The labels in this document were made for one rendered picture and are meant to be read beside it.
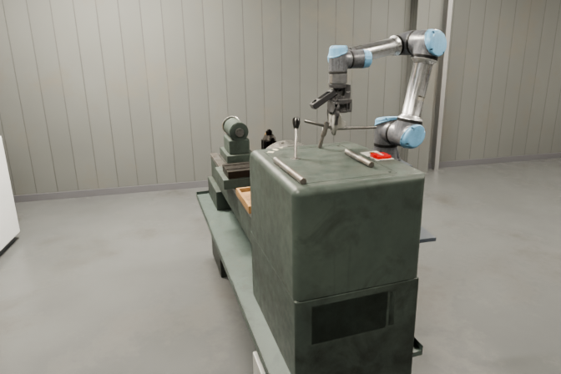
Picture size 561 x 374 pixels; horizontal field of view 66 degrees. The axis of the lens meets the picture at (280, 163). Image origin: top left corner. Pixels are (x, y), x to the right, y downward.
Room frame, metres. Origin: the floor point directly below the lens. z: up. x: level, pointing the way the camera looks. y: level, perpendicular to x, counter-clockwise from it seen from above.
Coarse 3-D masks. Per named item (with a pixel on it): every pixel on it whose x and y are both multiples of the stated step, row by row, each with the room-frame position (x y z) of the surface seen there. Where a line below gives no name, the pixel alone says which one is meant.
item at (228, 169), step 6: (240, 162) 2.60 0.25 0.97; (246, 162) 2.59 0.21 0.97; (228, 168) 2.47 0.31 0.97; (234, 168) 2.47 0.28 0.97; (240, 168) 2.47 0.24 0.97; (246, 168) 2.46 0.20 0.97; (228, 174) 2.39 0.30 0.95; (234, 174) 2.40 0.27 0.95; (240, 174) 2.41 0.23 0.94; (246, 174) 2.43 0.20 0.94
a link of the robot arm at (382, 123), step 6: (378, 120) 2.07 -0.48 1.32; (384, 120) 2.04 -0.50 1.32; (390, 120) 2.04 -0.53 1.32; (396, 120) 2.04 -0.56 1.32; (378, 126) 2.06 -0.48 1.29; (384, 126) 2.04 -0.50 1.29; (378, 132) 2.06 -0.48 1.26; (384, 132) 2.02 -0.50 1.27; (378, 138) 2.06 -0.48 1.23; (384, 138) 2.03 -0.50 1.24; (384, 144) 2.04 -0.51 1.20; (390, 144) 2.04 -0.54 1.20
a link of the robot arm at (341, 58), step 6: (330, 48) 1.79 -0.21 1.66; (336, 48) 1.76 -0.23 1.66; (342, 48) 1.76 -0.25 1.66; (330, 54) 1.78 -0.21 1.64; (336, 54) 1.76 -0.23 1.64; (342, 54) 1.76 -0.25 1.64; (348, 54) 1.78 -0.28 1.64; (330, 60) 1.78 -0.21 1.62; (336, 60) 1.76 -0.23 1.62; (342, 60) 1.76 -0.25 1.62; (348, 60) 1.78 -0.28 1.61; (330, 66) 1.78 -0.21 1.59; (336, 66) 1.76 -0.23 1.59; (342, 66) 1.76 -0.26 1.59; (348, 66) 1.79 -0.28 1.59; (330, 72) 1.78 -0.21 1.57; (336, 72) 1.76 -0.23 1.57; (342, 72) 1.76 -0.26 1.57
